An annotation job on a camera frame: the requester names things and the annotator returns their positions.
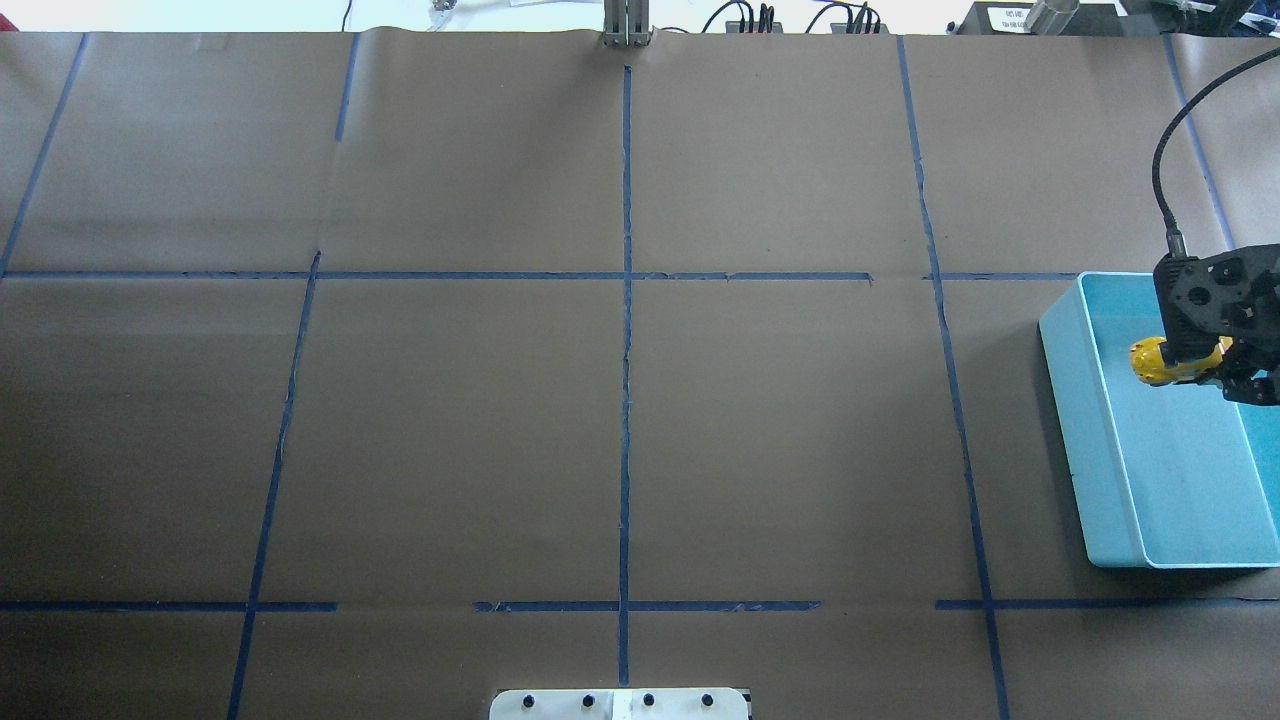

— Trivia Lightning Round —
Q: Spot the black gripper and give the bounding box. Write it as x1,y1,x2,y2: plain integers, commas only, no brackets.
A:
1153,243,1279,407

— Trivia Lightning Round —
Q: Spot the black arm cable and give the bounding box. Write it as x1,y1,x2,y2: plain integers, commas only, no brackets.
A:
1151,45,1280,259

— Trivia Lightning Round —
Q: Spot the yellow beetle toy car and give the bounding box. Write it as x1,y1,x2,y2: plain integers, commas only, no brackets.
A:
1129,336,1233,387

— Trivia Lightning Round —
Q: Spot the light blue plastic bin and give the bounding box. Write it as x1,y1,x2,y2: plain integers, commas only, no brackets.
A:
1039,272,1279,570

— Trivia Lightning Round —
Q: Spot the brown paper table cover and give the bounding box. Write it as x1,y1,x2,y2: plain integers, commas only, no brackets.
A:
3,28,1277,719

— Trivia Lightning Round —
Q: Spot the grey aluminium post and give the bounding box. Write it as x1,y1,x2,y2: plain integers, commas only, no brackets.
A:
602,0,653,47

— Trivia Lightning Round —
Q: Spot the white metal bracket plate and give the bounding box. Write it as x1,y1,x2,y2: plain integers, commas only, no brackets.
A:
488,687,753,719

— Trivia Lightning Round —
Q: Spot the dark box with label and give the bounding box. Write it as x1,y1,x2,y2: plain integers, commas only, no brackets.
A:
946,1,1130,37

